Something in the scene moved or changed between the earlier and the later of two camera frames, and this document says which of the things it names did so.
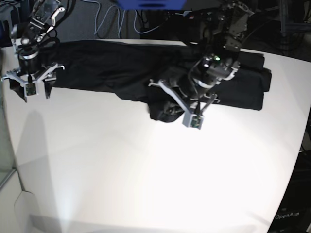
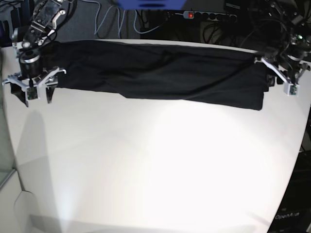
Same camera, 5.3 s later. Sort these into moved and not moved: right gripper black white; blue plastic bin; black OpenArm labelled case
Moved: right gripper black white
Not moved: blue plastic bin; black OpenArm labelled case
